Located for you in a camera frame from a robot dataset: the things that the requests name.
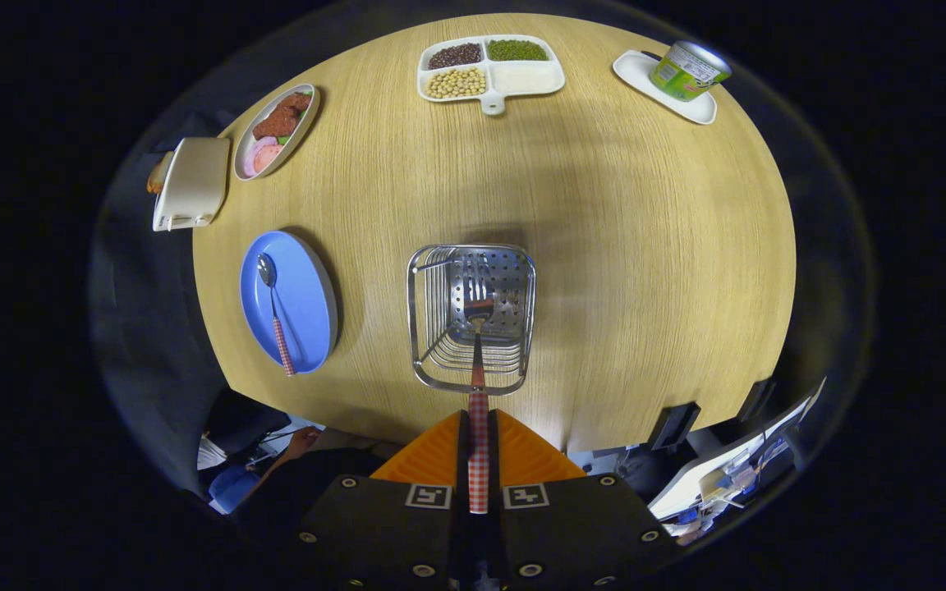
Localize white oval food plate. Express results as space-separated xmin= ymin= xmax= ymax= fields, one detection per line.
xmin=232 ymin=83 xmax=322 ymax=181

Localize black box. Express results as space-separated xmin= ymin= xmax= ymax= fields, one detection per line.
xmin=650 ymin=402 xmax=700 ymax=451
xmin=738 ymin=378 xmax=775 ymax=421

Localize blue round object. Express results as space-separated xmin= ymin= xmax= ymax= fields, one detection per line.
xmin=210 ymin=465 xmax=264 ymax=514

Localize fork with red checked handle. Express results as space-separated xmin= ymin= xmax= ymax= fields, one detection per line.
xmin=462 ymin=273 xmax=496 ymax=515

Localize person's dark clothing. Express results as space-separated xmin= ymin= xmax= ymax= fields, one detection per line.
xmin=200 ymin=386 xmax=392 ymax=534

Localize cream white toaster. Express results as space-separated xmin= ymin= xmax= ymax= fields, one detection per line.
xmin=152 ymin=136 xmax=232 ymax=233

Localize pile of yellow soybeans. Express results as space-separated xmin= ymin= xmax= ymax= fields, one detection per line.
xmin=425 ymin=67 xmax=488 ymax=100

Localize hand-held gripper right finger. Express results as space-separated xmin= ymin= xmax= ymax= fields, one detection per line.
xmin=488 ymin=409 xmax=679 ymax=591

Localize brown meat steak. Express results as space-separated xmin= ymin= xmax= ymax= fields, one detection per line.
xmin=252 ymin=92 xmax=314 ymax=140

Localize white divided tray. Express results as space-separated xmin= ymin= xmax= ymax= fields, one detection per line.
xmin=416 ymin=34 xmax=566 ymax=116

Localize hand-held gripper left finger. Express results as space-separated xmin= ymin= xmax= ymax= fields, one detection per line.
xmin=292 ymin=409 xmax=474 ymax=591

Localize green can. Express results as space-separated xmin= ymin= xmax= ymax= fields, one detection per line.
xmin=650 ymin=41 xmax=732 ymax=103

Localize blue round plate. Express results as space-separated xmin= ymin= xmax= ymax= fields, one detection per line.
xmin=239 ymin=230 xmax=339 ymax=376

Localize spoon with red checked handle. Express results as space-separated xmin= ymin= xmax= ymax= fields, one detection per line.
xmin=256 ymin=253 xmax=297 ymax=378

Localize small white oval dish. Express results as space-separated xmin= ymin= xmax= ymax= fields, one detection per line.
xmin=612 ymin=49 xmax=718 ymax=126

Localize pile of green beans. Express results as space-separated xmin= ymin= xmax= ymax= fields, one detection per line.
xmin=487 ymin=39 xmax=549 ymax=62

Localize pile of white rice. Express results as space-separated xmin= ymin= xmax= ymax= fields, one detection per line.
xmin=493 ymin=63 xmax=560 ymax=93

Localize white cluttered desk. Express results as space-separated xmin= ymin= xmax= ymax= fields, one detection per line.
xmin=650 ymin=378 xmax=827 ymax=526

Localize metal wire cutlery basket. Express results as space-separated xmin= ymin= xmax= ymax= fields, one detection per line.
xmin=406 ymin=244 xmax=538 ymax=396

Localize pile of dark red beans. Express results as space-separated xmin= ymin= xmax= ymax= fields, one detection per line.
xmin=428 ymin=43 xmax=483 ymax=70

